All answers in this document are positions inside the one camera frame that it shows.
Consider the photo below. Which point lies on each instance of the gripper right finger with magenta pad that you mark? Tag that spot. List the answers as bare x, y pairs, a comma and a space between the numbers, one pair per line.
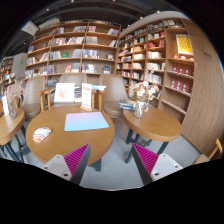
152, 166

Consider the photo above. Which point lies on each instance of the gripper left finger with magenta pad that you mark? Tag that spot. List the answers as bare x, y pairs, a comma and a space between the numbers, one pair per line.
71, 166

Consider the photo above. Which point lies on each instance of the light blue mouse pad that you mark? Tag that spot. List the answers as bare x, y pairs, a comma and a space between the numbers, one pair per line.
85, 121

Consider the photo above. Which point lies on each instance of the round wooden centre table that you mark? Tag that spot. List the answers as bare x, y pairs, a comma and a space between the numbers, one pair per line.
63, 142

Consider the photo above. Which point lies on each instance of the round wooden table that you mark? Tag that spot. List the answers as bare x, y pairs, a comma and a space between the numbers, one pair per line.
63, 142
156, 124
9, 127

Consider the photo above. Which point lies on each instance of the round wooden right table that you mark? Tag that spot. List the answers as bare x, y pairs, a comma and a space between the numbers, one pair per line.
156, 124

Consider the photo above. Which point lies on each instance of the wooden chair at right edge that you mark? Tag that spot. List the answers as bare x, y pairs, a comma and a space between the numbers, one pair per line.
206, 158

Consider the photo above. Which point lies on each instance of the stack of books on table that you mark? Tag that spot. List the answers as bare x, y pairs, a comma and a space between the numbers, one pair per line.
127, 104

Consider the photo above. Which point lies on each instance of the glass vase with dried flowers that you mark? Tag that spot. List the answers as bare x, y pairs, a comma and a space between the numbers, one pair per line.
143, 92

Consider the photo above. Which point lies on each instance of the round wooden left table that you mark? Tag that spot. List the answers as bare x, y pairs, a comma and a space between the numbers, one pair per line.
9, 127

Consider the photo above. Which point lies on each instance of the white picture book display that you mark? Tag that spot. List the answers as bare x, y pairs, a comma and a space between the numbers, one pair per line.
64, 92

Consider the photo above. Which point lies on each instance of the white sign on wooden stand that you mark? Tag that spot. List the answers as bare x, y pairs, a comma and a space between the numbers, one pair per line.
87, 96

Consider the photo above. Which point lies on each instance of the beige padded chair left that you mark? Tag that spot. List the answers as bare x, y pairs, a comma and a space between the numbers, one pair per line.
32, 98

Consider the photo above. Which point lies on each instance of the beige padded chair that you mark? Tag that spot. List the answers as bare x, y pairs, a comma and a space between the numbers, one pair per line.
77, 78
115, 92
32, 98

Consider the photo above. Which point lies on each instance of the beige padded chair right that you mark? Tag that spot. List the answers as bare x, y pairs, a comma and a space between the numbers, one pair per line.
115, 92

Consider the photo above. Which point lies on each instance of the beige padded chair centre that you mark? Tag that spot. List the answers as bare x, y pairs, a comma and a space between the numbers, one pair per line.
77, 78

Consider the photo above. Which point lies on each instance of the vase with flowers left table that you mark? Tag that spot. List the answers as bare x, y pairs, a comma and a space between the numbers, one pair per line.
13, 94

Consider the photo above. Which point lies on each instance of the large wooden bookshelf right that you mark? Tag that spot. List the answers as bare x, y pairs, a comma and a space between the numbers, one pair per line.
149, 52

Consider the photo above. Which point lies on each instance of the large wooden bookshelf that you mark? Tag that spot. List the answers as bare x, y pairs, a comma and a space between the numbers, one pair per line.
149, 52
78, 46

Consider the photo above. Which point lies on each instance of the large wooden bookshelf left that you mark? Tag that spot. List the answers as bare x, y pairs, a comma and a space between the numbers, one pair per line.
78, 46

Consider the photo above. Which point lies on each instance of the yellow framed poster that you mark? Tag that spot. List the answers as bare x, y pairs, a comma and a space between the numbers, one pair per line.
184, 44

